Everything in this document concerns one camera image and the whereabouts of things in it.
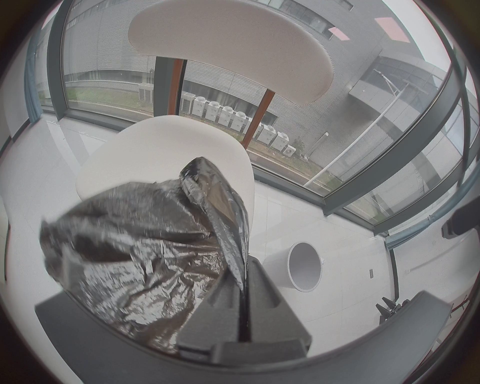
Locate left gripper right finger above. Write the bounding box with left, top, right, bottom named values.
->
left=245, top=256, right=313, bottom=348

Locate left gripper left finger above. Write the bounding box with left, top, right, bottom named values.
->
left=177, top=271, right=245, bottom=349

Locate black plastic bag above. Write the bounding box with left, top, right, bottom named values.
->
left=39, top=157, right=251, bottom=355

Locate white trash bin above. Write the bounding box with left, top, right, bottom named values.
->
left=262, top=242, right=324, bottom=294

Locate white chair with wooden legs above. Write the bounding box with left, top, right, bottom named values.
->
left=75, top=0, right=335, bottom=242

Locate blue-green curtain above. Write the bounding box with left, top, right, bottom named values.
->
left=23, top=35, right=45, bottom=122

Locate window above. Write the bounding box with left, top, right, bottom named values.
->
left=24, top=0, right=480, bottom=234

